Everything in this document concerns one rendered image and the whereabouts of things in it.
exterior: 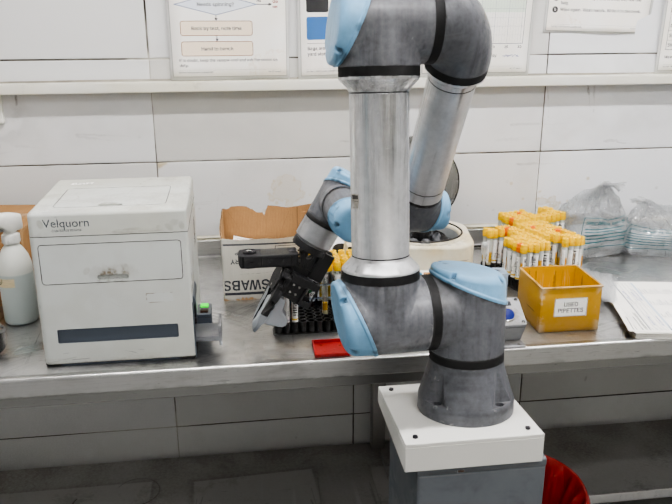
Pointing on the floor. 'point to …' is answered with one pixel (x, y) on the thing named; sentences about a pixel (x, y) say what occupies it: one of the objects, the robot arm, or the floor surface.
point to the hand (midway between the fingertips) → (253, 324)
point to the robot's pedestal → (467, 483)
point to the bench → (612, 475)
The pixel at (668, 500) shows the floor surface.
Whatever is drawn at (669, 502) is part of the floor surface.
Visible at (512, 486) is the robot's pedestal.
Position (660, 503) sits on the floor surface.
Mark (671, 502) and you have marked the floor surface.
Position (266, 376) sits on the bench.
